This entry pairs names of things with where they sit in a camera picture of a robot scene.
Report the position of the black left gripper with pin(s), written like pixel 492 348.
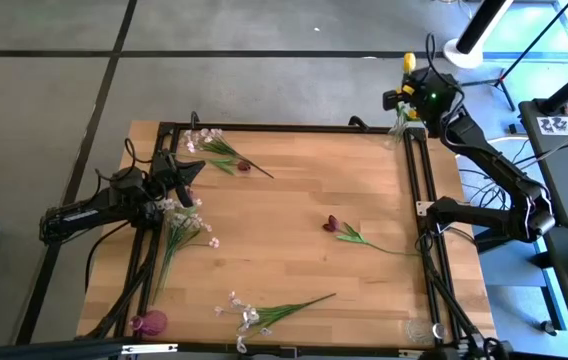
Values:
pixel 166 175

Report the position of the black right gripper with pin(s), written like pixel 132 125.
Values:
pixel 436 102

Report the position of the white blossom spray green stems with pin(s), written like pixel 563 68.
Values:
pixel 274 315
pixel 216 146
pixel 180 235

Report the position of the dark red artificial tulip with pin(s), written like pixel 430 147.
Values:
pixel 333 223
pixel 244 166

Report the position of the round clear glass vase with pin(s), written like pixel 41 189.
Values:
pixel 421 330

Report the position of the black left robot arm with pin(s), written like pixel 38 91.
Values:
pixel 89 212

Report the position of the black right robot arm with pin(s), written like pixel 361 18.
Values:
pixel 489 159

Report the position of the tall clear glass vase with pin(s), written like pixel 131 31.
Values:
pixel 393 141

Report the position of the purple glass vase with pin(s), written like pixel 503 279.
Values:
pixel 151 323

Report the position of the black table clamp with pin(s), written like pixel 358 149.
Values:
pixel 194 120
pixel 359 122

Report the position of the white floor stand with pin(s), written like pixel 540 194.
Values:
pixel 464 55

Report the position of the thin black tripod stand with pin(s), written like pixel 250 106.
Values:
pixel 500 80

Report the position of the black pole on white stand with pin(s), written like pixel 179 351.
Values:
pixel 476 25

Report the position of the small black floor box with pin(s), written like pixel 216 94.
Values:
pixel 513 128

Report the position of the silver mounting plate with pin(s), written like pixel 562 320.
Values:
pixel 424 208

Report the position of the black crossbar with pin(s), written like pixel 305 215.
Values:
pixel 39 350

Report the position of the black caster wheel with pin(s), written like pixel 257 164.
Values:
pixel 548 328

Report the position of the black aluminium table frame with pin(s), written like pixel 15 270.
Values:
pixel 289 128

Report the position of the silver metal bracket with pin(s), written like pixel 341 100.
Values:
pixel 426 354
pixel 149 348

